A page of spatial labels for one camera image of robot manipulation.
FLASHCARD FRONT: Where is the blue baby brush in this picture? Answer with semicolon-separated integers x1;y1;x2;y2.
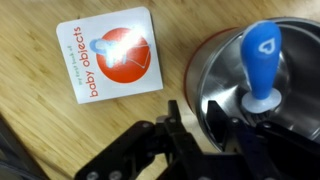
240;20;282;114

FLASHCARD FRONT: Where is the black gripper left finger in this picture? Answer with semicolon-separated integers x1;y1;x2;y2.
74;100;200;180

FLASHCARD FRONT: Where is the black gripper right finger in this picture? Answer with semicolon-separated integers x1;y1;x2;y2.
207;101;320;180

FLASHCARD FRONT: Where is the baby objects board book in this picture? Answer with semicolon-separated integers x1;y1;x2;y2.
56;7;163;104

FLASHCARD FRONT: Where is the silver bowl with red base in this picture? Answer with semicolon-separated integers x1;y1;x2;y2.
184;17;320;151

